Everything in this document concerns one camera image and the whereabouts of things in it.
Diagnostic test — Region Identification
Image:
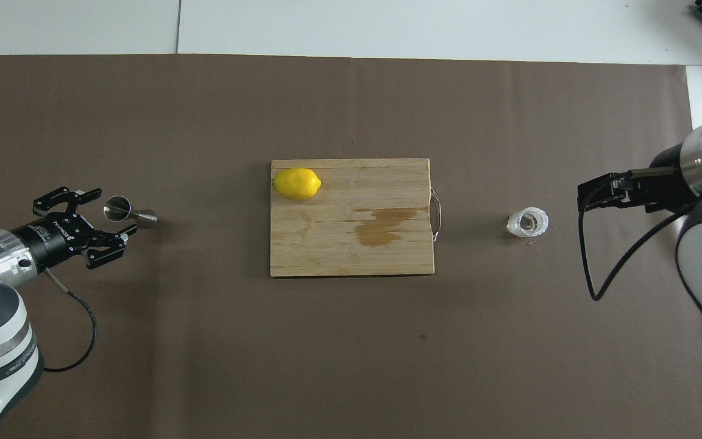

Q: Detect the brown paper table mat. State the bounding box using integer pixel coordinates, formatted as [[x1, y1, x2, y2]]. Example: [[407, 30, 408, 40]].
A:
[[0, 54, 702, 439]]

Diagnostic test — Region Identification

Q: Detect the small clear glass cup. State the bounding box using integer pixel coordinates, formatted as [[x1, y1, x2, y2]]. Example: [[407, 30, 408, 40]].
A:
[[506, 207, 550, 238]]

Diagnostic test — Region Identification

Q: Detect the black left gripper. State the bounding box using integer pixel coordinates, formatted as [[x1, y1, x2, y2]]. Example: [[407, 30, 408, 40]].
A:
[[13, 186, 139, 271]]

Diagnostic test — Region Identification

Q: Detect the wooden cutting board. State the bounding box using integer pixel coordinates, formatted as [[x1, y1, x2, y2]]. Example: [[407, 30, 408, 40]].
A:
[[269, 157, 443, 279]]

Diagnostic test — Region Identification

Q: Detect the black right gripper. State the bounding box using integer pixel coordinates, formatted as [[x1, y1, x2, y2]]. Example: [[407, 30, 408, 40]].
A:
[[576, 146, 702, 215]]

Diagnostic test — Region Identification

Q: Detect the steel double jigger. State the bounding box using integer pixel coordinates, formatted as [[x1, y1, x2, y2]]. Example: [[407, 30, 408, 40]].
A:
[[103, 195, 159, 230]]

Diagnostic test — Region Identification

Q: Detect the yellow lemon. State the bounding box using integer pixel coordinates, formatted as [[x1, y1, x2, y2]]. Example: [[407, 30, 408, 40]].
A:
[[272, 168, 322, 201]]

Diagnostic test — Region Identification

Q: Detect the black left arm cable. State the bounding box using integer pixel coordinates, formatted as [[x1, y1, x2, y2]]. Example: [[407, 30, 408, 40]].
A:
[[42, 268, 99, 374]]

